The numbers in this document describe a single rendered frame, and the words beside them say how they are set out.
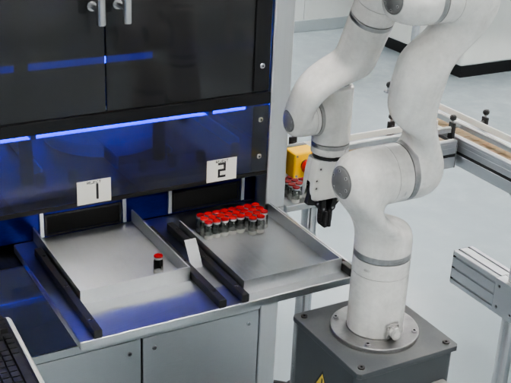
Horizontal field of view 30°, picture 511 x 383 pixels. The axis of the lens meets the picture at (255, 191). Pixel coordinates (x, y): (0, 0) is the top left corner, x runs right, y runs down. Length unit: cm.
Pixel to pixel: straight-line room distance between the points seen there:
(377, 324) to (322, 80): 51
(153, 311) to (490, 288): 134
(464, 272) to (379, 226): 130
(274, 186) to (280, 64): 33
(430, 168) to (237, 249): 62
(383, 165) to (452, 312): 213
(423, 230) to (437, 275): 44
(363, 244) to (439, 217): 281
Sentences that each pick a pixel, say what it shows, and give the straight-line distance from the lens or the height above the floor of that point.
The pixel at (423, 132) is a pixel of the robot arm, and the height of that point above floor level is 134.
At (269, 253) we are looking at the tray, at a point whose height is 88.
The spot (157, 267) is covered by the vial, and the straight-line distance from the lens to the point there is 219.
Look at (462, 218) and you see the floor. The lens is 476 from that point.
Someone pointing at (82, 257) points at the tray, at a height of 88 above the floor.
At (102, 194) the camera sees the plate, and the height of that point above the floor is 101.
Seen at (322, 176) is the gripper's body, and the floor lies 115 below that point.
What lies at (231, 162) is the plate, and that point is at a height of 104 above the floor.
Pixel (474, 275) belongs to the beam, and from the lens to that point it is 313.
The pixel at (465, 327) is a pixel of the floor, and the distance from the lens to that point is 384.
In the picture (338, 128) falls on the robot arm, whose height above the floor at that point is 126.
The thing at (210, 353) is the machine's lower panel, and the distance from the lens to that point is 267.
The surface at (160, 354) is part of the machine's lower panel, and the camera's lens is 259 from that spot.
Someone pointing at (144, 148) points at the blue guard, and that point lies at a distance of 230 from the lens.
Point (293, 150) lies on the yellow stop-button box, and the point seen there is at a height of 103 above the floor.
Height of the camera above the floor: 194
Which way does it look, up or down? 24 degrees down
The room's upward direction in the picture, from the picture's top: 3 degrees clockwise
